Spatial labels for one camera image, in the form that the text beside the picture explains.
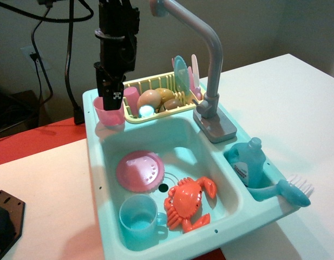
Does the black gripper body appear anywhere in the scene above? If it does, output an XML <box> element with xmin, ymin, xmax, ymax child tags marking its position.
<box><xmin>94</xmin><ymin>29</ymin><xmax>137</xmax><ymax>82</ymax></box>

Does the blue toy dish brush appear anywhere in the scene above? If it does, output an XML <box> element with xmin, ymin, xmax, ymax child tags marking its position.
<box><xmin>247</xmin><ymin>175</ymin><xmax>315</xmax><ymax>207</ymax></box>

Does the brown toy kiwi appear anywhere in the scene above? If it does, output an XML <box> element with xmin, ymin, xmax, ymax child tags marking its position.
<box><xmin>159</xmin><ymin>99</ymin><xmax>183</xmax><ymax>113</ymax></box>

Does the orange toy crab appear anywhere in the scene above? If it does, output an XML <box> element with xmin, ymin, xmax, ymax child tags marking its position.
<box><xmin>164</xmin><ymin>177</ymin><xmax>217</xmax><ymax>233</ymax></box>

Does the blue toy soap bottle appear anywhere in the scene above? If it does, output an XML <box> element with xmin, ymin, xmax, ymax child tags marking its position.
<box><xmin>225</xmin><ymin>137</ymin><xmax>266</xmax><ymax>189</ymax></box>

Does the yellow toy potato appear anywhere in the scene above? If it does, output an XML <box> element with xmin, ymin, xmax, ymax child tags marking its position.
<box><xmin>155</xmin><ymin>88</ymin><xmax>175</xmax><ymax>103</ymax></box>

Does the dark box in background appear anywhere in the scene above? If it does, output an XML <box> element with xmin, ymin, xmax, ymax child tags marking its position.
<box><xmin>0</xmin><ymin>90</ymin><xmax>51</xmax><ymax>138</ymax></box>

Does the teal toy sink unit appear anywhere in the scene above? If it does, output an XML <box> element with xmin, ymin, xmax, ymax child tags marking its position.
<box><xmin>83</xmin><ymin>89</ymin><xmax>296</xmax><ymax>259</ymax></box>

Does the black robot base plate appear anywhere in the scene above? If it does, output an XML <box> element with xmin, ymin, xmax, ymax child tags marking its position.
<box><xmin>0</xmin><ymin>190</ymin><xmax>25</xmax><ymax>259</ymax></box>

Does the grey toy faucet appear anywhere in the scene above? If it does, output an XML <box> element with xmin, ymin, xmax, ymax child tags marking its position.
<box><xmin>149</xmin><ymin>1</ymin><xmax>237</xmax><ymax>144</ymax></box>

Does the pink utensil in rack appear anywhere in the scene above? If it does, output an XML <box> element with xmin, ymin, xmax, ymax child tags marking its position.
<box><xmin>193</xmin><ymin>87</ymin><xmax>202</xmax><ymax>100</ymax></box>

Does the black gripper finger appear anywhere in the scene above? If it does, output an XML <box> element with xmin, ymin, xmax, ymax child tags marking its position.
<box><xmin>96</xmin><ymin>70</ymin><xmax>123</xmax><ymax>111</ymax></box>

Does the pink tumbler in rack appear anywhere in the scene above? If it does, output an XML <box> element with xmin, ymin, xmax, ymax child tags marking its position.
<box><xmin>124</xmin><ymin>87</ymin><xmax>140</xmax><ymax>117</ymax></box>

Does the pink toy plate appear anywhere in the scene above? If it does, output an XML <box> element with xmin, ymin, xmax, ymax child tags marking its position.
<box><xmin>116</xmin><ymin>150</ymin><xmax>165</xmax><ymax>193</ymax></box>

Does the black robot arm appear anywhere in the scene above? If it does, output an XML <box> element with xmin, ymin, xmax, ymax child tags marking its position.
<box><xmin>31</xmin><ymin>1</ymin><xmax>140</xmax><ymax>112</ymax></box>

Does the yellow dish rack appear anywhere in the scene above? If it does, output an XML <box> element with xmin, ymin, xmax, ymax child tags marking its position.
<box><xmin>123</xmin><ymin>71</ymin><xmax>202</xmax><ymax>124</ymax></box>

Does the white wall outlet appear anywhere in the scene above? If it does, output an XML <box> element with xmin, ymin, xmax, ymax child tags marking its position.
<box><xmin>20</xmin><ymin>45</ymin><xmax>51</xmax><ymax>72</ymax></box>

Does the pink plate in rack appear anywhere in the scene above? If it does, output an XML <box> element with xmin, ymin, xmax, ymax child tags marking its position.
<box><xmin>187</xmin><ymin>54</ymin><xmax>200</xmax><ymax>94</ymax></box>

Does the pink toy cup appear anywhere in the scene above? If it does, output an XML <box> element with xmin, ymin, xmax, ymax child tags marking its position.
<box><xmin>93</xmin><ymin>97</ymin><xmax>125</xmax><ymax>126</ymax></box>

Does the black power cable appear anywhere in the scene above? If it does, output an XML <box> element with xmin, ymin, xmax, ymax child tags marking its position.
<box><xmin>0</xmin><ymin>0</ymin><xmax>94</xmax><ymax>109</ymax></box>

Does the blue toy cup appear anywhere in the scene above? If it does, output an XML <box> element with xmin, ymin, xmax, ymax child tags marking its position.
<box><xmin>119</xmin><ymin>194</ymin><xmax>167</xmax><ymax>239</ymax></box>

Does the beige toy egg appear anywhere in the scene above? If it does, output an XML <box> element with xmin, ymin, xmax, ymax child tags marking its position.
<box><xmin>137</xmin><ymin>89</ymin><xmax>161</xmax><ymax>109</ymax></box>

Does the teal plate in rack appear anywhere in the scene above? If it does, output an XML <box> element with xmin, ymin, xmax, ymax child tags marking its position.
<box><xmin>174</xmin><ymin>55</ymin><xmax>190</xmax><ymax>96</ymax></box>

